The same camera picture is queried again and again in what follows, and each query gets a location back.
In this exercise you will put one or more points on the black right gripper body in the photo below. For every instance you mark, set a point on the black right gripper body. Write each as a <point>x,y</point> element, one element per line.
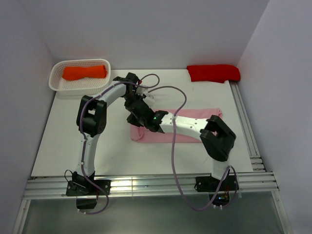
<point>133,120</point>

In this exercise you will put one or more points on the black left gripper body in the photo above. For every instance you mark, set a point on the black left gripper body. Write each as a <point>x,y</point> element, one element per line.
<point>130,98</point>

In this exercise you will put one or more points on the pink t shirt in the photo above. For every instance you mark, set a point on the pink t shirt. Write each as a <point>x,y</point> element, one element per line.
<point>143,135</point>

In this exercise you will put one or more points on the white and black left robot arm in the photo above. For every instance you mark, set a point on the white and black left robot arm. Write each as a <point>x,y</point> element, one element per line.
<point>91,122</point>

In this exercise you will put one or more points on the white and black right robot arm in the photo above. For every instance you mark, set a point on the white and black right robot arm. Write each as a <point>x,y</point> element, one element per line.
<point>217,138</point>

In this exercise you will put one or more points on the white perforated plastic basket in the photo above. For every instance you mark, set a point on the white perforated plastic basket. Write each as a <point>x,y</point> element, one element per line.
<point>85,86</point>

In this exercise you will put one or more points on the rolled orange t shirt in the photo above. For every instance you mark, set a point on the rolled orange t shirt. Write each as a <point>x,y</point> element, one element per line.
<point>72,73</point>

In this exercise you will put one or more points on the folded red t shirt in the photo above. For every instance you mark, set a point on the folded red t shirt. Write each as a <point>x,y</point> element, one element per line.
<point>214,73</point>

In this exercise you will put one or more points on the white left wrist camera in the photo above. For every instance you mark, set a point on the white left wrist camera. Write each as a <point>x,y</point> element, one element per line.
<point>142,90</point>

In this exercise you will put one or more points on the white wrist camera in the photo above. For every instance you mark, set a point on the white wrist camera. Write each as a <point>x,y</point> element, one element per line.
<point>149,98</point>
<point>142,90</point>

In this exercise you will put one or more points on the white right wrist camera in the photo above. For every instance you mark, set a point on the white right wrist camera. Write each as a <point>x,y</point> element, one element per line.
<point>149,98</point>

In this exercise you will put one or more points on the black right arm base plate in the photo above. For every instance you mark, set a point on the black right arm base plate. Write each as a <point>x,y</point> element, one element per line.
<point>210,184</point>

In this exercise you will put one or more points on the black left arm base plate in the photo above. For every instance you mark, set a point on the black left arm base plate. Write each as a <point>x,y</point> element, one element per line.
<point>100,186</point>

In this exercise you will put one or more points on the aluminium right side rail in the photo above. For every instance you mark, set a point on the aluminium right side rail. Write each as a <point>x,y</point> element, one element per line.
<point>256,159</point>

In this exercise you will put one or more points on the aluminium front rail frame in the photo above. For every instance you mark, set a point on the aluminium front rail frame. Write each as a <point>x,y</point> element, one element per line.
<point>151,185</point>

